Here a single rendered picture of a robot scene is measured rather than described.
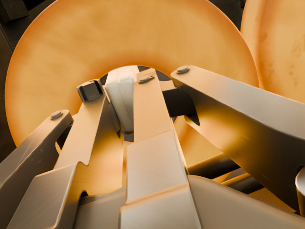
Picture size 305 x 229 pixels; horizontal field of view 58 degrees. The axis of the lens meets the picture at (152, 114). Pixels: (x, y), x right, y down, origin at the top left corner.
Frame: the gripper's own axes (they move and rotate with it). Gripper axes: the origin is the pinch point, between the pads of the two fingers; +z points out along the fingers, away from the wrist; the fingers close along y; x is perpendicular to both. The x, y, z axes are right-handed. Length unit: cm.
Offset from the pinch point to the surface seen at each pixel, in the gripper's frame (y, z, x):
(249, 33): 7.9, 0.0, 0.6
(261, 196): 6.1, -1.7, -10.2
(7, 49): -14.8, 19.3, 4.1
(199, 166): 2.5, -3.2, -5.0
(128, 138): -33, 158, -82
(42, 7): -185, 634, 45
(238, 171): 5.6, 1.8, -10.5
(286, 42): 9.4, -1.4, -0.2
